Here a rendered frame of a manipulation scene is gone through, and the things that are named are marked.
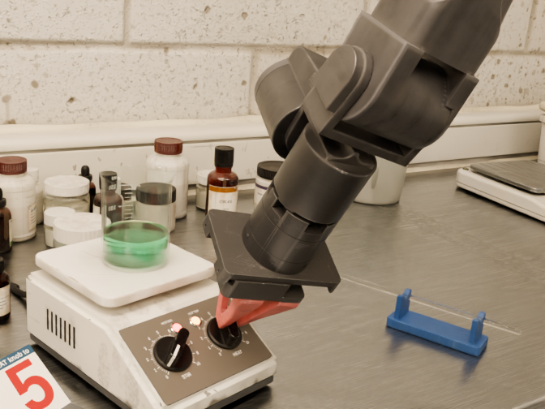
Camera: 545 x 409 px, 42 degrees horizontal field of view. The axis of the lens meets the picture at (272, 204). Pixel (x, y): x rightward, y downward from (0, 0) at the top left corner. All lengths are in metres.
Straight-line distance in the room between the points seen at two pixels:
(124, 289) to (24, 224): 0.36
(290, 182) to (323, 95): 0.07
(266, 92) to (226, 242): 0.12
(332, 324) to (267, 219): 0.27
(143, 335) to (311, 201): 0.19
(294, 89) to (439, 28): 0.13
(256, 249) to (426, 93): 0.17
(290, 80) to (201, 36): 0.61
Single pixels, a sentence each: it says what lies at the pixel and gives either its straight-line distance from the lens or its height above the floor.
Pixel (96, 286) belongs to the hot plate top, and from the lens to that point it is 0.61.
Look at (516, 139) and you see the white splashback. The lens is 1.61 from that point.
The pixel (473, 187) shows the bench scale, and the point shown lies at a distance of 1.31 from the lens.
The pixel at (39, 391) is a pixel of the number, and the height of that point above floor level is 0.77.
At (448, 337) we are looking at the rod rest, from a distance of 0.75.
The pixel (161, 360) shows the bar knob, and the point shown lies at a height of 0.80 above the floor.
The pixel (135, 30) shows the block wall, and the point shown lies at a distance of 1.09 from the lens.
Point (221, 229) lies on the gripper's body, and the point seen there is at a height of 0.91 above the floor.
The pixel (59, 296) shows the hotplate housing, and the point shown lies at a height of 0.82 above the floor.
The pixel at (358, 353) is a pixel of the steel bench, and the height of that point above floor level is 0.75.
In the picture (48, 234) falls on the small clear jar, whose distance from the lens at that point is 0.91.
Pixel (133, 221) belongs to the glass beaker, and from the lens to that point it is 0.61.
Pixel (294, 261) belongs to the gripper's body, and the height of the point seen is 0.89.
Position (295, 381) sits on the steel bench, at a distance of 0.66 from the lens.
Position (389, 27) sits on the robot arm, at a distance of 0.45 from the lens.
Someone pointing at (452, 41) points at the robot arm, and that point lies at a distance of 0.45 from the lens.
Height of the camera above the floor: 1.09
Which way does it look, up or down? 18 degrees down
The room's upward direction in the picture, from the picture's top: 5 degrees clockwise
